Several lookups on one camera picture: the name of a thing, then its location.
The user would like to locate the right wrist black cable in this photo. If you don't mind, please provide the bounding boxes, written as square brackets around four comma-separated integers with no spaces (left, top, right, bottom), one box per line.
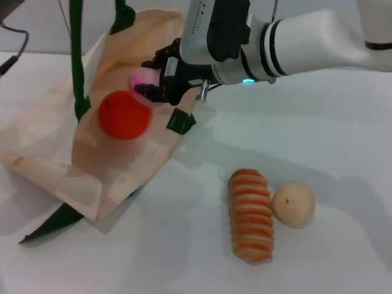
[197,78,221,102]

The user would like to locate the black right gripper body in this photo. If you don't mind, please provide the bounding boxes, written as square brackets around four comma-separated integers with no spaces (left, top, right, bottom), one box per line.
[158,38,216,107]

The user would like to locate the pale yellow round pear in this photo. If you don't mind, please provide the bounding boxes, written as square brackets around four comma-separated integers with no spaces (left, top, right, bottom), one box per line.
[271,181,315,229]

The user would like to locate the orange with stem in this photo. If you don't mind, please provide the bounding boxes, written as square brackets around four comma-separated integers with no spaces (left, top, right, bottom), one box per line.
[98,90,151,140]

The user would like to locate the right wrist camera housing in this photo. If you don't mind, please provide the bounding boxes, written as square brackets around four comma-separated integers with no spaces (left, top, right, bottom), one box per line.
[179,0,251,64]

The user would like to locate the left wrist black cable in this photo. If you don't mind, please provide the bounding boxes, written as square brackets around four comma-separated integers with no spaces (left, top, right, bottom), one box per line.
[0,21,30,77]

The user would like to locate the pink peach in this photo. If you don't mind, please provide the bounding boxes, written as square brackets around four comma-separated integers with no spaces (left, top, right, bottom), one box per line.
[128,67,163,107]

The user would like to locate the orange striped bread loaf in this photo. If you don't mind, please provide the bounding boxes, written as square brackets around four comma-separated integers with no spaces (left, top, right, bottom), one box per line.
[227,168,274,264]

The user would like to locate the cream canvas handbag green handles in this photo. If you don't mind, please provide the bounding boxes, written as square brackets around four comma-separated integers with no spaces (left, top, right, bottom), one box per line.
[0,0,197,245]

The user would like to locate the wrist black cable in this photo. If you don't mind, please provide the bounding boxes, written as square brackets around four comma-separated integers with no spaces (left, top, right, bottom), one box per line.
[197,78,221,102]
[0,21,30,77]

